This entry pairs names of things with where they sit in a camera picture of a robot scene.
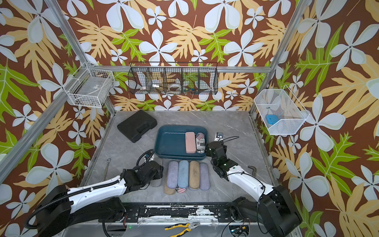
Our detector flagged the silver wrench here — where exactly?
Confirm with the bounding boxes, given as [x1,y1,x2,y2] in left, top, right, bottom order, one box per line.
[102,158,111,181]

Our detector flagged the black wire basket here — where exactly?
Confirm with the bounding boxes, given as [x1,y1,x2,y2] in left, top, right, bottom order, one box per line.
[126,62,219,95]

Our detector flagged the tan fabric glasses case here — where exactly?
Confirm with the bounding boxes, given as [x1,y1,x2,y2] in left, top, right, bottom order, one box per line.
[189,161,200,190]

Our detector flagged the grey fabric glasses case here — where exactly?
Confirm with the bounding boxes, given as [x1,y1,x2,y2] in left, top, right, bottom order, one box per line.
[150,178,162,187]

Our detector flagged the beige fabric glasses case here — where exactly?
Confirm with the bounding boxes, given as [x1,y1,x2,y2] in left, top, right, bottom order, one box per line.
[164,185,176,195]

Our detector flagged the tape roll in basket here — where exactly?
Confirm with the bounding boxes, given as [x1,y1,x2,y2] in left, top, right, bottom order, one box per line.
[168,84,182,91]

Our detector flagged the dark metal hex key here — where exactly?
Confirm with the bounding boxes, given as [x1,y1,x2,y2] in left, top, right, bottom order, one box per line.
[248,166,257,177]

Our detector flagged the blue object in basket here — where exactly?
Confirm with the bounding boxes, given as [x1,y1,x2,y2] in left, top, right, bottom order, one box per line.
[265,115,279,125]

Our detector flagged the white wire basket right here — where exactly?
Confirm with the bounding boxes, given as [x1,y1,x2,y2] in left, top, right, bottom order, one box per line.
[254,86,310,136]

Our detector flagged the teal plastic storage tray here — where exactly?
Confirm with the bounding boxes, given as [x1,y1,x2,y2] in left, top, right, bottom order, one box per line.
[154,125,208,161]

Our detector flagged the black plastic tool case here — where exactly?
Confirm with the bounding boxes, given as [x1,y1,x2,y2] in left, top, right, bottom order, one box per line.
[117,110,158,143]

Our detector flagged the lavender glasses case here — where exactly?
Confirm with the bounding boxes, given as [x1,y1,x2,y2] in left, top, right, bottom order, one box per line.
[199,163,210,191]

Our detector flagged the flag print glasses case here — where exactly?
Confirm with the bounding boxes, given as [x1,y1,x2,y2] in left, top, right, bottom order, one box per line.
[176,186,187,194]

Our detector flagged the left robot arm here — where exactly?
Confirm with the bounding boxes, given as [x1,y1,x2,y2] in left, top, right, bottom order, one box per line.
[24,161,163,237]

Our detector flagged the newspaper print glasses case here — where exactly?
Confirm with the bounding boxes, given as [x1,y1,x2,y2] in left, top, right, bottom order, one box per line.
[195,132,206,154]

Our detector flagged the pink glasses case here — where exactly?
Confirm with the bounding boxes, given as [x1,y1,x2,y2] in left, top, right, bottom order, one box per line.
[185,132,196,154]

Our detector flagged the white wire basket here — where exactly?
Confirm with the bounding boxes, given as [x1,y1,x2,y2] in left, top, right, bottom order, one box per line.
[254,86,310,136]
[64,63,114,108]

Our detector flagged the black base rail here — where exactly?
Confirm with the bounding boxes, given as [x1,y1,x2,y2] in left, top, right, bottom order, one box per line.
[123,202,232,224]

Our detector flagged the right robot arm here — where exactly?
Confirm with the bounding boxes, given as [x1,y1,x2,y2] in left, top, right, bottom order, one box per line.
[205,132,303,237]

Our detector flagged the white wire basket left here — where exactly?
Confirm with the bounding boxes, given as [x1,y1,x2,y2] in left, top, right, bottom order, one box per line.
[64,63,114,108]

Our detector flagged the purple fabric glasses case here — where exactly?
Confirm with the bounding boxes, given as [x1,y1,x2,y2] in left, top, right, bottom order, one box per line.
[166,161,179,189]

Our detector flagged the light blue glasses case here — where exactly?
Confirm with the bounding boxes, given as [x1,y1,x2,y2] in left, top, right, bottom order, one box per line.
[177,160,189,189]

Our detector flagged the yellow handled pliers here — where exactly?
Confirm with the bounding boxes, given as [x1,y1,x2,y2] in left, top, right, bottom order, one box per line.
[164,223,199,237]

